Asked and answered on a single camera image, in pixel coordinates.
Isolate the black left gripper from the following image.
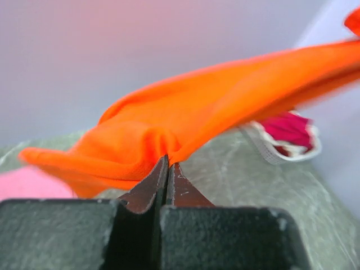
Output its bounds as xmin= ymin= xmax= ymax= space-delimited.
xmin=1 ymin=155 xmax=311 ymax=269

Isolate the orange t shirt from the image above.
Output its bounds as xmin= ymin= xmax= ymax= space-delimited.
xmin=18 ymin=8 xmax=360 ymax=199

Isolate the white laundry basket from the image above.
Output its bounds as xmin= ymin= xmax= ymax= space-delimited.
xmin=243 ymin=121 xmax=322 ymax=165

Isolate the folded pink t shirt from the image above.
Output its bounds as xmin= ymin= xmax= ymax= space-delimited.
xmin=1 ymin=166 xmax=76 ymax=201

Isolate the magenta t shirt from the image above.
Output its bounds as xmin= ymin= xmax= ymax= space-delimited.
xmin=260 ymin=111 xmax=312 ymax=148

